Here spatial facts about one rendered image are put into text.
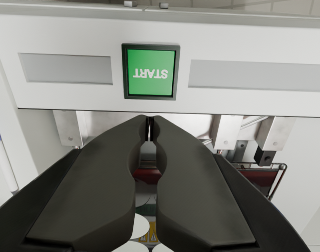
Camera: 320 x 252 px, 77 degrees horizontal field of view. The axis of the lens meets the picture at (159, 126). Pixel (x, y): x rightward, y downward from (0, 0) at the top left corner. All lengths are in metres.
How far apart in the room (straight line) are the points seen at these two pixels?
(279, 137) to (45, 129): 0.35
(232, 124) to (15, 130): 0.29
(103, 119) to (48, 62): 0.13
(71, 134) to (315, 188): 0.58
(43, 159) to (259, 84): 0.30
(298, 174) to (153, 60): 0.48
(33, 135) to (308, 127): 0.49
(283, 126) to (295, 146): 0.17
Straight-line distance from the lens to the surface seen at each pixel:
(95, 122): 0.35
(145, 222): 0.49
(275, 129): 0.36
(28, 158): 0.31
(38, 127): 0.32
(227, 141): 0.34
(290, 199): 0.66
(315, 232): 0.93
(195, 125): 0.34
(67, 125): 0.33
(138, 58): 0.21
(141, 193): 0.42
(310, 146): 0.55
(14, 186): 0.35
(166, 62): 0.21
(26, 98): 0.27
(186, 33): 0.21
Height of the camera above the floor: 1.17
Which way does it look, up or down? 59 degrees down
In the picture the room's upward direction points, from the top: 178 degrees clockwise
